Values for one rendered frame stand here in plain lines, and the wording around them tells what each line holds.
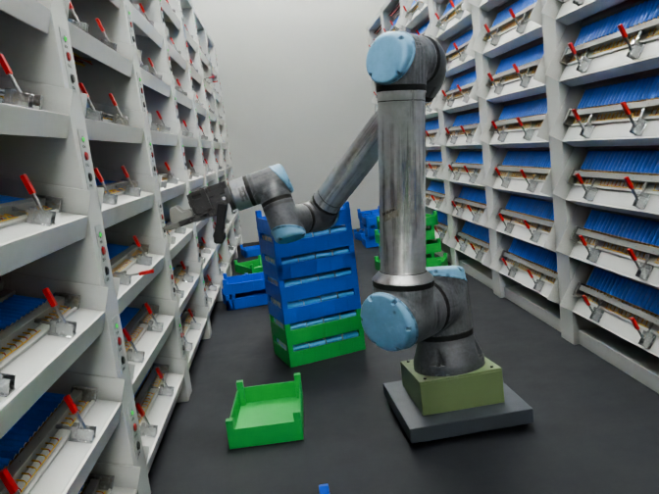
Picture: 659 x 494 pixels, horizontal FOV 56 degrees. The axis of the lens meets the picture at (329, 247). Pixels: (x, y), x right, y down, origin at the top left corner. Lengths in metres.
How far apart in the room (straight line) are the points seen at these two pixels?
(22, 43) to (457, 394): 1.26
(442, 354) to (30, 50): 1.16
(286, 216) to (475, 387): 0.68
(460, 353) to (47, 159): 1.07
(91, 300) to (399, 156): 0.73
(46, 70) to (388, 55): 0.70
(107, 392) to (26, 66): 0.67
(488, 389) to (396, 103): 0.76
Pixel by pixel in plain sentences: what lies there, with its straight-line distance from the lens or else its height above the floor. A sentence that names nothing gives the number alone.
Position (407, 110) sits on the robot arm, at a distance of 1.45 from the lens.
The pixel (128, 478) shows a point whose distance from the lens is 1.49.
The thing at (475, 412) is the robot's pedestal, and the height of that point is 0.06.
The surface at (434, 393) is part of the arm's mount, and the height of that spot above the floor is 0.11.
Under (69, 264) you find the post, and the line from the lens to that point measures 1.36.
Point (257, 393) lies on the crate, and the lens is 2.03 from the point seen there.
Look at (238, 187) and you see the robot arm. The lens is 1.77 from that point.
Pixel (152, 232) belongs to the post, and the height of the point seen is 0.56.
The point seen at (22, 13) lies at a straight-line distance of 1.25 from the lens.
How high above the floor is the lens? 0.76
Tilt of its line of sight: 9 degrees down
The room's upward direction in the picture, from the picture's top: 7 degrees counter-clockwise
